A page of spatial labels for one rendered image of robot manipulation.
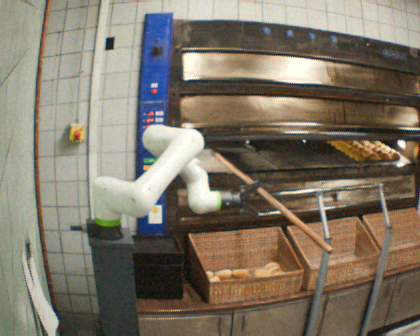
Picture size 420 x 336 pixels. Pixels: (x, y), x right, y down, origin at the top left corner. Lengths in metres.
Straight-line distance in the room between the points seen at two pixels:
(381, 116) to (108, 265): 2.23
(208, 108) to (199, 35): 0.45
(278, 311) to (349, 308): 0.55
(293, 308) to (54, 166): 1.62
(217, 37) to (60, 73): 0.95
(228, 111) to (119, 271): 1.38
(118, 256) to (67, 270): 1.21
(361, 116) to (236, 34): 0.99
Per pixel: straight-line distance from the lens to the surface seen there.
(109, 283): 2.86
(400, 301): 4.29
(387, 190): 4.45
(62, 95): 3.66
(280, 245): 4.07
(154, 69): 3.68
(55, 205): 3.81
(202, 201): 3.29
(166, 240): 3.76
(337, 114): 4.10
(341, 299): 3.93
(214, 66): 3.78
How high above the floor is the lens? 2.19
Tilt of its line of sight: 14 degrees down
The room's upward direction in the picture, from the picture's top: 2 degrees clockwise
